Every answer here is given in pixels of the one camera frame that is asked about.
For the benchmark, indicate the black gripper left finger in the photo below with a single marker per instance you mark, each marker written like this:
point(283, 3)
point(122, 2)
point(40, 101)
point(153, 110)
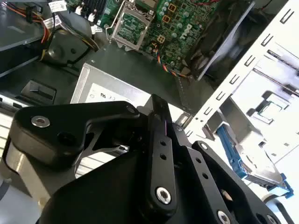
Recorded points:
point(58, 121)

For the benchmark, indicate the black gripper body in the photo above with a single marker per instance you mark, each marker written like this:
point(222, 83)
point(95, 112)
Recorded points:
point(105, 193)

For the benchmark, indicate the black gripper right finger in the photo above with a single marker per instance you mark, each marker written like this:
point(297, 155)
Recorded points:
point(210, 168)

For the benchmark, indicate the dark RAM stick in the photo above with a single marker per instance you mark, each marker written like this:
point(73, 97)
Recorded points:
point(285, 57)

